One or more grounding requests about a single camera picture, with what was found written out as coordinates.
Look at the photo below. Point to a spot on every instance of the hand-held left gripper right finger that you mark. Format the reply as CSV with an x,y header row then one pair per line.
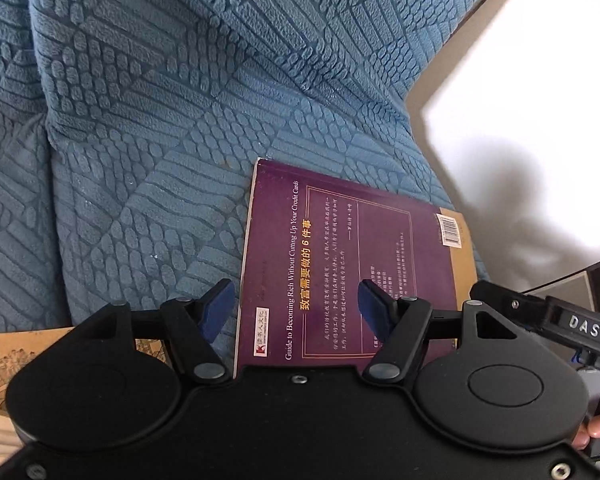
x,y
372,310

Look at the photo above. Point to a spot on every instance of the blue textured sofa cover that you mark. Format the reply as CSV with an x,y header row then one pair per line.
x,y
155,135

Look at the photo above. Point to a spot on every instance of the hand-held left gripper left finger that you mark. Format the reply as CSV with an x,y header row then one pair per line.
x,y
219,310

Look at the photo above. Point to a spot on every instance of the white side table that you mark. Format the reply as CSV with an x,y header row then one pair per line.
x,y
530,110

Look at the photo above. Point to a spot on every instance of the purple book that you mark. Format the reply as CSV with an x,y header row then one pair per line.
x,y
325,250

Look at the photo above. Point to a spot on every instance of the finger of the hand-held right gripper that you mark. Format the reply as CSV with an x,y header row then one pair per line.
x,y
505,302

